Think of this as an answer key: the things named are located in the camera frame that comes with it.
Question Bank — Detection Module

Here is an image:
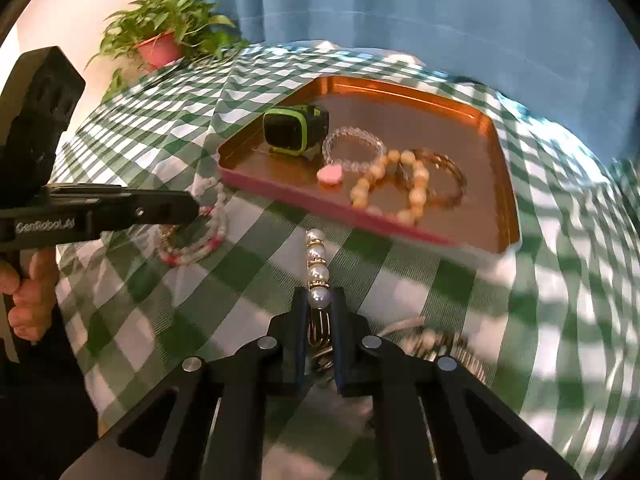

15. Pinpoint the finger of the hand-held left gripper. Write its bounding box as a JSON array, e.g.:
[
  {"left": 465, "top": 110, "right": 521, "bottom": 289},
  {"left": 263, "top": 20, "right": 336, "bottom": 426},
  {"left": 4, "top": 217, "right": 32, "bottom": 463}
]
[{"left": 102, "top": 186, "right": 202, "bottom": 234}]

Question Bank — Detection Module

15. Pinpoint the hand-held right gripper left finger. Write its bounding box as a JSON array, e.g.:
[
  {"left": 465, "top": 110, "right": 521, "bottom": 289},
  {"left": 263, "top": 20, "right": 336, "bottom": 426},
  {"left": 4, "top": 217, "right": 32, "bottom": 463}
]
[{"left": 59, "top": 287, "right": 308, "bottom": 480}]

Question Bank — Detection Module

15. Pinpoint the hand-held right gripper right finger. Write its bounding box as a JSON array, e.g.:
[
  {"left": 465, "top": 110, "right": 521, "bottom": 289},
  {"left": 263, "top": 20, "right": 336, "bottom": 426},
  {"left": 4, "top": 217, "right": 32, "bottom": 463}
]
[{"left": 333, "top": 287, "right": 583, "bottom": 480}]

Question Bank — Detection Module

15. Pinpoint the white pearl bracelet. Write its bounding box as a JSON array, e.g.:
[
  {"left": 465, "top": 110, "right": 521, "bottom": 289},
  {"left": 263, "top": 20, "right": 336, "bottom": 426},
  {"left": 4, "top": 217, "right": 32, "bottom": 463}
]
[{"left": 304, "top": 228, "right": 335, "bottom": 361}]

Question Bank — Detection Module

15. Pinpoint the pink and white bead bracelet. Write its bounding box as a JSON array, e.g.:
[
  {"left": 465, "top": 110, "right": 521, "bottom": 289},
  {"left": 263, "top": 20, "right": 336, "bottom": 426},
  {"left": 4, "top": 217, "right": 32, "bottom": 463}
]
[{"left": 159, "top": 176, "right": 230, "bottom": 267}]

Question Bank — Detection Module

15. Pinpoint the green and black smartwatch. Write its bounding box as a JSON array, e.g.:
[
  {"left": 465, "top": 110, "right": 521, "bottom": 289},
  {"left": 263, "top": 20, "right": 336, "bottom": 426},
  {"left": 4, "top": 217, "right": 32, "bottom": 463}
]
[{"left": 263, "top": 103, "right": 330, "bottom": 157}]

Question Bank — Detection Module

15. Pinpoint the orange bead bracelet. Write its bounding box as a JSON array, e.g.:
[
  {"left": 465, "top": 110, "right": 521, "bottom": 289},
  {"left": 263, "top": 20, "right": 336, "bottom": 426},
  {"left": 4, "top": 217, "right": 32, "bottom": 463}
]
[{"left": 350, "top": 148, "right": 431, "bottom": 226}]

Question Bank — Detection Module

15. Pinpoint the clear bead bracelet pink heart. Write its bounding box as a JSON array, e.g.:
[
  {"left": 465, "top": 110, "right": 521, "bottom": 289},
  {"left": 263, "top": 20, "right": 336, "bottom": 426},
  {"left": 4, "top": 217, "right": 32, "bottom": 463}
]
[{"left": 316, "top": 127, "right": 388, "bottom": 187}]

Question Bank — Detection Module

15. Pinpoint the gold brown bracelet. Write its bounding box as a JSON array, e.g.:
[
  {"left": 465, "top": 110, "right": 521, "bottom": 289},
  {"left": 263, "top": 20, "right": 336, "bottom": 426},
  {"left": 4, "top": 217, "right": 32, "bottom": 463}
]
[{"left": 397, "top": 148, "right": 468, "bottom": 209}]

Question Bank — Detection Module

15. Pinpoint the orange metal tray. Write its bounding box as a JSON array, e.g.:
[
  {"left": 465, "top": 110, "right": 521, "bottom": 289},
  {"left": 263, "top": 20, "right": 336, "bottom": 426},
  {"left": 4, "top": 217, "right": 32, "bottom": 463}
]
[{"left": 218, "top": 75, "right": 522, "bottom": 260}]

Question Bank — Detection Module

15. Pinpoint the person's left hand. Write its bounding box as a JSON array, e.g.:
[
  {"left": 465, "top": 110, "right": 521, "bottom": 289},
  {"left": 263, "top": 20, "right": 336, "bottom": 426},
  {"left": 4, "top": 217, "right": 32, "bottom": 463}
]
[{"left": 0, "top": 249, "right": 60, "bottom": 345}]

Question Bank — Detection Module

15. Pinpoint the potted green plant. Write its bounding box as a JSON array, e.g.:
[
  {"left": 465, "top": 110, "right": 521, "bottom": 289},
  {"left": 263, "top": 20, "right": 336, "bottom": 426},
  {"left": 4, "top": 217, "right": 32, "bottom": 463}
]
[{"left": 85, "top": 0, "right": 252, "bottom": 105}]

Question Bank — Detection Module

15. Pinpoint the green checked tablecloth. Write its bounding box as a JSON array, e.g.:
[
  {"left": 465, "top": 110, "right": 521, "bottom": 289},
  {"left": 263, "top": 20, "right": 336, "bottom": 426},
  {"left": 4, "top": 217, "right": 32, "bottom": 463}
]
[{"left": 50, "top": 39, "right": 640, "bottom": 480}]

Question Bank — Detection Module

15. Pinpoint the blue curtain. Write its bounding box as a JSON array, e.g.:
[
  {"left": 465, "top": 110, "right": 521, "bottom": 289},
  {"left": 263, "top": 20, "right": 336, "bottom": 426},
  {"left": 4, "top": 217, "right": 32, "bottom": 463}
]
[{"left": 177, "top": 0, "right": 640, "bottom": 162}]

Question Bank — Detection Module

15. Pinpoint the metallic beaded bracelet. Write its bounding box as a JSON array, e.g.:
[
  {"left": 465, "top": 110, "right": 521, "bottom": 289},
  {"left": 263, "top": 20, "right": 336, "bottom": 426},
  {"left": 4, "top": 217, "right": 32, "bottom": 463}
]
[{"left": 379, "top": 317, "right": 493, "bottom": 387}]

